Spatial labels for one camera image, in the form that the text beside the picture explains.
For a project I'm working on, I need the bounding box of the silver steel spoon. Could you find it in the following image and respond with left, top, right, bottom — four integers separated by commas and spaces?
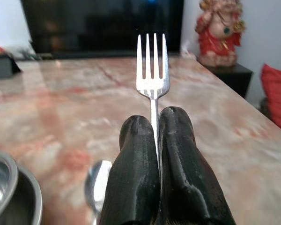
84, 159, 113, 220

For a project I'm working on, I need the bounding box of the black television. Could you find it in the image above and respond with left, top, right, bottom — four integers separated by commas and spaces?
20, 0, 185, 60

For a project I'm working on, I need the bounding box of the red cushion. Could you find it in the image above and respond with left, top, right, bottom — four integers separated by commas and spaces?
260, 64, 281, 136

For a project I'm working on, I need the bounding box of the red and pink Ganesha statue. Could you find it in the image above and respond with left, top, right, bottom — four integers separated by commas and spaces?
195, 0, 247, 68

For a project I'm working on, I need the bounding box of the small steel bowl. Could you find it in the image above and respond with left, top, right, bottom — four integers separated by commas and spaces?
0, 150, 19, 218

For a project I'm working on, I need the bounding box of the steel plate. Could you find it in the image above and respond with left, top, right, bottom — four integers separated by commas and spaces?
0, 161, 43, 225

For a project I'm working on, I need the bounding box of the silver steel fork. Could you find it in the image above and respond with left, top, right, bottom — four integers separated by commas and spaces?
135, 32, 171, 166

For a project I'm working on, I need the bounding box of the black box holder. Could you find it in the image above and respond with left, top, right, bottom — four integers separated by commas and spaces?
0, 54, 22, 80

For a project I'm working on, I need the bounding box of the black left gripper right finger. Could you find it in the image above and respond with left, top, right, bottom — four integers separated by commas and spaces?
158, 106, 237, 225

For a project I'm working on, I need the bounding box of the black side table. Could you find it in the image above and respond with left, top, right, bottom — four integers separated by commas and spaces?
200, 61, 254, 99

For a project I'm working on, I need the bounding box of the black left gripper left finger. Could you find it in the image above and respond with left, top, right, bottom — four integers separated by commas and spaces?
99, 114, 161, 225

